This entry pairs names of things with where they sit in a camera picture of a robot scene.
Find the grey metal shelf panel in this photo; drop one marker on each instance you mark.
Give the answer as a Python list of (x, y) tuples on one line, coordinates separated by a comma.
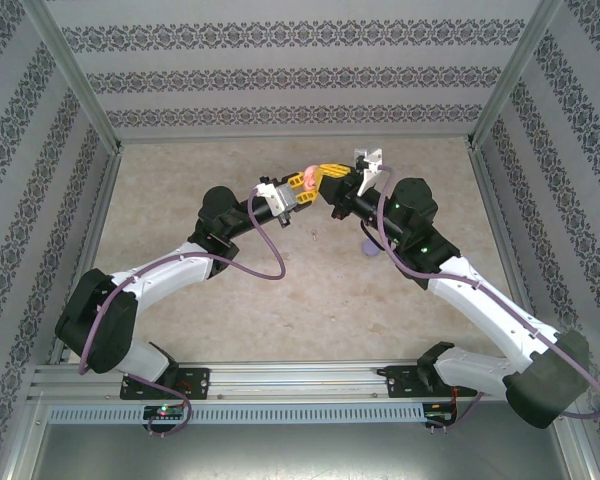
[(300, 450)]

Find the purple earbud charging case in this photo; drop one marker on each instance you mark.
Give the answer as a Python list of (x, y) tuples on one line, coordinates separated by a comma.
[(370, 250)]

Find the left aluminium side rail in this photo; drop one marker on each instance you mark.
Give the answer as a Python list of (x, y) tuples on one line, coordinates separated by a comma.
[(95, 225)]

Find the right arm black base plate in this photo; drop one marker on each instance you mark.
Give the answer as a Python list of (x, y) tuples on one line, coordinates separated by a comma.
[(402, 382)]

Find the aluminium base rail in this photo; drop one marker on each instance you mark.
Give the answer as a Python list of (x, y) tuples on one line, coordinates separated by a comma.
[(300, 380)]

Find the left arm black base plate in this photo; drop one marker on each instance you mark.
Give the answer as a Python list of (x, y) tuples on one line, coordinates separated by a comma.
[(197, 382)]

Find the left aluminium frame post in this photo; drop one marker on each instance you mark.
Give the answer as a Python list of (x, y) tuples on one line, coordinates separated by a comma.
[(80, 75)]

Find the aluminium side rail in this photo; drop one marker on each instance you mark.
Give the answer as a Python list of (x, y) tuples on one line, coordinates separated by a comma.
[(95, 225), (490, 200)]

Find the right aluminium frame post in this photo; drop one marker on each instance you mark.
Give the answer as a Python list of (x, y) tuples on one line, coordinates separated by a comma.
[(512, 75)]

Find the pink earbud charging case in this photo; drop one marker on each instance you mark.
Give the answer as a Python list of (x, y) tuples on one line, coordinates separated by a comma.
[(310, 178)]

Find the right aluminium side rail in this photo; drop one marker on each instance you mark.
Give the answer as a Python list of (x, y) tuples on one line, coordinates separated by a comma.
[(490, 200)]

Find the aluminium frame post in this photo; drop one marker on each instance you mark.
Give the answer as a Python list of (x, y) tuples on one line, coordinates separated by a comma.
[(512, 75), (80, 75)]

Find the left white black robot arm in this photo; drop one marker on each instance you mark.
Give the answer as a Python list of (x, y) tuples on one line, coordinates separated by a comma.
[(165, 265)]

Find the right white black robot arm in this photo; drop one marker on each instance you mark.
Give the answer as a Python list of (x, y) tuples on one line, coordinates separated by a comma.
[(480, 300)]

